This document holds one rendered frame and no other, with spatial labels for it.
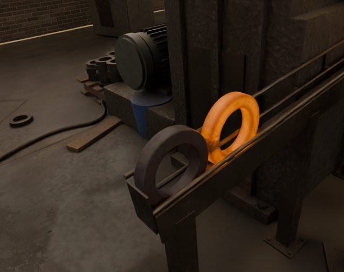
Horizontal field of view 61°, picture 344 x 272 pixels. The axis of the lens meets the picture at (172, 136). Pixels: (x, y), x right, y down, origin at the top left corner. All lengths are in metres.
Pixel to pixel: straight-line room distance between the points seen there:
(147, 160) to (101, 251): 0.90
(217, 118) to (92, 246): 0.96
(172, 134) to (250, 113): 0.25
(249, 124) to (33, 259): 1.11
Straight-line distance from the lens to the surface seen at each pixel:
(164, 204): 0.62
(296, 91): 1.03
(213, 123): 0.66
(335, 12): 1.21
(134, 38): 1.98
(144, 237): 1.41
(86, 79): 3.05
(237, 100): 0.69
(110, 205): 1.60
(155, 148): 0.57
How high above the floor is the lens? 1.06
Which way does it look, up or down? 31 degrees down
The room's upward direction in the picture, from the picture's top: 6 degrees counter-clockwise
